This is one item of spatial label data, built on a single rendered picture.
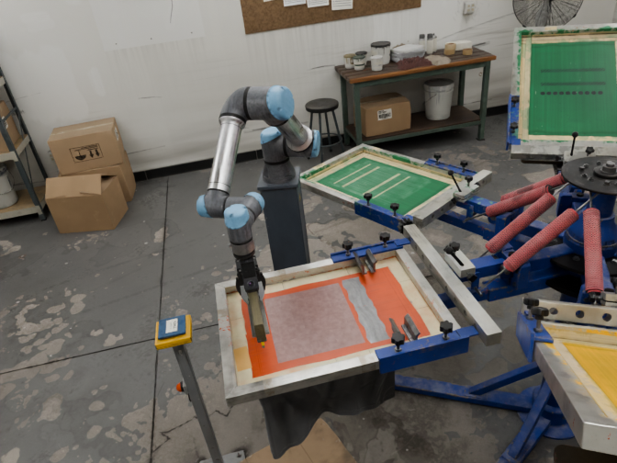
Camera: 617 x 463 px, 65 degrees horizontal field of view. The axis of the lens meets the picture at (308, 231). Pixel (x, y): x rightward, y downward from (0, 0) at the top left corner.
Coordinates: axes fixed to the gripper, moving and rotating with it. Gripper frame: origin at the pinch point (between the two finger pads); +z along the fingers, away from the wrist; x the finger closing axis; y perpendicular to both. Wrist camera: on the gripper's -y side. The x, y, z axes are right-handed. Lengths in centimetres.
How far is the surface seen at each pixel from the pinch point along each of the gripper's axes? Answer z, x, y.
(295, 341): 13.8, -10.8, -9.2
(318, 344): 13.8, -18.1, -12.9
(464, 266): 2, -75, -5
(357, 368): 11.4, -27.1, -29.5
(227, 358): 10.3, 12.5, -13.3
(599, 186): -21, -121, -7
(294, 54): 7, -88, 380
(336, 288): 14.0, -31.8, 13.3
